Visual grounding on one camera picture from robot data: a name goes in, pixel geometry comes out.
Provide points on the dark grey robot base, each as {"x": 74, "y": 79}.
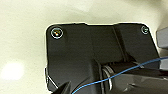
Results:
{"x": 83, "y": 46}

